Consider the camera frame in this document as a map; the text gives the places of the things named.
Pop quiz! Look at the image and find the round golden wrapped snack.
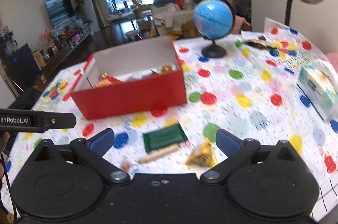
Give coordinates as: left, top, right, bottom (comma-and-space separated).
159, 64, 176, 74

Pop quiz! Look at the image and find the sofa with cream cover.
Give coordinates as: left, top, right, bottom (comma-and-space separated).
150, 0, 196, 38

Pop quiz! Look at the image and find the opened wrapper on table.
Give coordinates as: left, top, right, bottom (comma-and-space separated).
242, 39, 278, 51

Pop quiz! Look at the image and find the long tv cabinet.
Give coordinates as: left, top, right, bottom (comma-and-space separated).
38, 23, 91, 79

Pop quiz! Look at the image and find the colourful balloon tablecloth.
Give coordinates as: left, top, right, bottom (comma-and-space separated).
0, 16, 338, 222

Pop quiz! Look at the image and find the yellow snack packet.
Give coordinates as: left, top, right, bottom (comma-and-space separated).
185, 138, 218, 167

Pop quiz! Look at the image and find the red orange snack bag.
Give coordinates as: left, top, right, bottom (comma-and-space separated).
96, 73, 121, 88

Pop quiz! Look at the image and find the wall television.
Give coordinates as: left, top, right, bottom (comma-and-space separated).
45, 0, 75, 29

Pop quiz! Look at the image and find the beige sausage stick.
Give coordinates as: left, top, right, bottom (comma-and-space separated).
138, 144, 180, 164

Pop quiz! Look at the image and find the green snack packet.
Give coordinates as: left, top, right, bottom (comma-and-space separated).
143, 123, 188, 153

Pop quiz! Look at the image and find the red cardboard box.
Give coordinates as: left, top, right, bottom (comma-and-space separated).
70, 37, 187, 120

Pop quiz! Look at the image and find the small round stool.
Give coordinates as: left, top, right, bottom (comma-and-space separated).
125, 30, 139, 41

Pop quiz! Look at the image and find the person's left hand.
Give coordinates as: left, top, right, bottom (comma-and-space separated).
0, 132, 10, 178

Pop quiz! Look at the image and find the small blue globe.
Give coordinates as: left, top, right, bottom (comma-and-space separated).
193, 0, 236, 59

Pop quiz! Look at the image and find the tissue pack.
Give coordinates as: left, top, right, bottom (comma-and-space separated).
297, 59, 337, 121

